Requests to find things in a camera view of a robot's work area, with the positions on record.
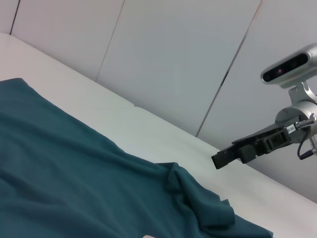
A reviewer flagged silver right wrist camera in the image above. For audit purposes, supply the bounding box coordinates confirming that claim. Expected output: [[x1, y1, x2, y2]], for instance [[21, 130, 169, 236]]
[[260, 43, 317, 89]]

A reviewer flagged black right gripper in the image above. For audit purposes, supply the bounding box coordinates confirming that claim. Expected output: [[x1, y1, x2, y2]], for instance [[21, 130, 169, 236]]
[[211, 123, 304, 170]]

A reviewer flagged teal printed t-shirt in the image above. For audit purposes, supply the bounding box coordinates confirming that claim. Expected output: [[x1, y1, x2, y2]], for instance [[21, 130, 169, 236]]
[[0, 78, 274, 238]]

